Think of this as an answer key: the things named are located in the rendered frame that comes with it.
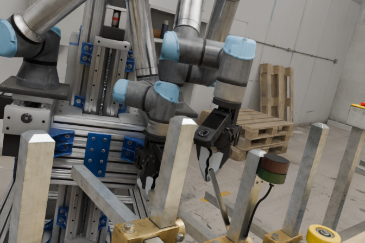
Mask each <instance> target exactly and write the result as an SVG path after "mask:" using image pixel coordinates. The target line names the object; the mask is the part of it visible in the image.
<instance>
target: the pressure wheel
mask: <svg viewBox="0 0 365 243"><path fill-rule="evenodd" d="M306 241H307V242H308V243H341V237H340V236H339V235H338V234H337V233H336V232H335V231H333V230H332V229H330V228H328V227H325V226H322V225H310V226H309V228H308V231H307V235H306Z"/></svg>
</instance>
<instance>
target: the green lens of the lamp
mask: <svg viewBox="0 0 365 243"><path fill-rule="evenodd" d="M286 176H287V173H286V174H284V175H279V174H274V173H271V172H269V171H266V170H265V169H263V168H262V167H261V165H260V168H259V172H258V177H259V178H261V179H262V180H264V181H266V182H269V183H273V184H284V183H285V179H286Z"/></svg>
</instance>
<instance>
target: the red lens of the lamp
mask: <svg viewBox="0 0 365 243"><path fill-rule="evenodd" d="M264 155H265V154H263V156H262V160H261V164H260V165H261V166H262V167H263V168H265V169H266V170H269V171H271V172H275V173H279V174H286V173H287V172H288V168H289V165H290V161H289V163H287V164H283V163H277V162H273V161H271V160H269V159H267V158H266V157H265V156H264Z"/></svg>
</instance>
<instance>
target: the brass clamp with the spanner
mask: <svg viewBox="0 0 365 243"><path fill-rule="evenodd" d="M214 240H217V241H218V242H219V243H234V242H233V241H231V240H230V239H229V238H227V235H225V236H221V237H219V238H215V239H212V240H209V241H206V242H203V243H212V241H214ZM244 243H253V242H252V240H251V238H250V237H249V236H248V237H247V242H244Z"/></svg>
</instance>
